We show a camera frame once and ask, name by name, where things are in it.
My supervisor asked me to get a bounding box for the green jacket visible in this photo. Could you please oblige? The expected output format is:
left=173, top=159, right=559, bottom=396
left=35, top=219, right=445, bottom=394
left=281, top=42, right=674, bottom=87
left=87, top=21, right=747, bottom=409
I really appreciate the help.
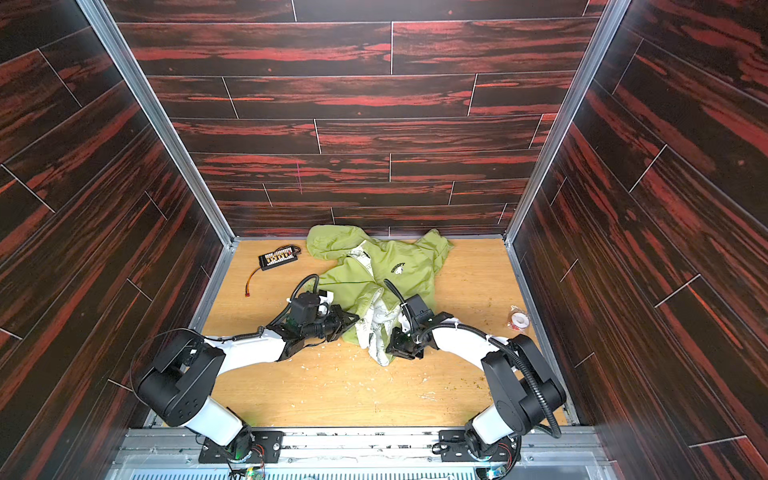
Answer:
left=307, top=225, right=453, bottom=367

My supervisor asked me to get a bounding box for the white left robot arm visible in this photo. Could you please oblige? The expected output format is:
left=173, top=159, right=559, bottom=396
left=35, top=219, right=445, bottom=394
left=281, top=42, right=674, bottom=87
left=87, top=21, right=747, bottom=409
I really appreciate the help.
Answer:
left=134, top=305, right=359, bottom=459

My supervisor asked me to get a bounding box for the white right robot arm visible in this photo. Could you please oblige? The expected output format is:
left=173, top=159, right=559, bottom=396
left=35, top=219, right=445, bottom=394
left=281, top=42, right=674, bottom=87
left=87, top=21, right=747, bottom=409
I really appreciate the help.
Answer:
left=386, top=312, right=567, bottom=456

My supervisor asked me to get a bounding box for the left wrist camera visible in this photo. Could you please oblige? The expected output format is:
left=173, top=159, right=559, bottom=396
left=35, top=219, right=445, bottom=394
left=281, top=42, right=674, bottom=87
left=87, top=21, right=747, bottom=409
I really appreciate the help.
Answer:
left=289, top=290, right=334, bottom=325

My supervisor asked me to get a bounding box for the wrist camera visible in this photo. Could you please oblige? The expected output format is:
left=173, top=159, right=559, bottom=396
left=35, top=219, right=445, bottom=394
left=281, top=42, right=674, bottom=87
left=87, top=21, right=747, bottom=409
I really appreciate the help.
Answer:
left=404, top=295, right=434, bottom=330
left=289, top=290, right=334, bottom=325

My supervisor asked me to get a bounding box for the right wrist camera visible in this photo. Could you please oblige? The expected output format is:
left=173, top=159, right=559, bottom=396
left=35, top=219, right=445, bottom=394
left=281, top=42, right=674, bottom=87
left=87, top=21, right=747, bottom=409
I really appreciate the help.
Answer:
left=404, top=295, right=434, bottom=330

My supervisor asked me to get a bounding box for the black battery pack with wires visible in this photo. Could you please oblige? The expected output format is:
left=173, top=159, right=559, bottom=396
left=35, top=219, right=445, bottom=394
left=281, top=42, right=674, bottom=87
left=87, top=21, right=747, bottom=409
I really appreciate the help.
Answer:
left=244, top=244, right=301, bottom=297

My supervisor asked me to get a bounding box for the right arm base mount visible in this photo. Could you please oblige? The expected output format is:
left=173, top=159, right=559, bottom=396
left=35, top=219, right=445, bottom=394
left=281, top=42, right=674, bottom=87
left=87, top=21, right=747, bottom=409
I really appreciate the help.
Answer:
left=431, top=428, right=520, bottom=463

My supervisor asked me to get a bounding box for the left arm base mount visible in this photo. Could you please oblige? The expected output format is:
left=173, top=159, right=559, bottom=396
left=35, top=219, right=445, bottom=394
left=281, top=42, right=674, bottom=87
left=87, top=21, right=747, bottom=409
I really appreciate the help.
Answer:
left=198, top=427, right=284, bottom=465

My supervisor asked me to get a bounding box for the aluminium front rail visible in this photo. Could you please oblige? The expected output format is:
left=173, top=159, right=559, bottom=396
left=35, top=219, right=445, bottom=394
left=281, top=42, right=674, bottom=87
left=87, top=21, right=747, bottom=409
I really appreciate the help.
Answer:
left=106, top=427, right=620, bottom=479

